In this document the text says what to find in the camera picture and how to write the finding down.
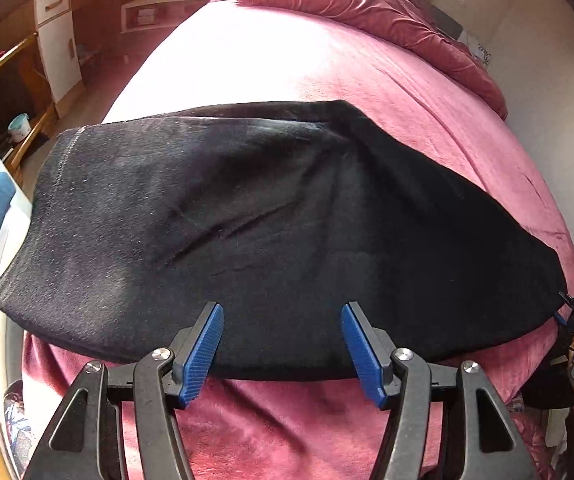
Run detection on black pants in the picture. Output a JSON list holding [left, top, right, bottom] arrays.
[[0, 101, 567, 380]]

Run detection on teal plastic container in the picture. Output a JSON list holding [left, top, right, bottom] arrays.
[[7, 113, 31, 144]]

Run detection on wooden shelf desk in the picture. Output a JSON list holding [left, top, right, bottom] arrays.
[[0, 32, 58, 184]]

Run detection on low white shelf unit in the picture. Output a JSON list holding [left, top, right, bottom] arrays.
[[121, 0, 209, 34]]

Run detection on white wooden cabinet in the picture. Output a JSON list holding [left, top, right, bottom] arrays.
[[33, 0, 82, 103]]

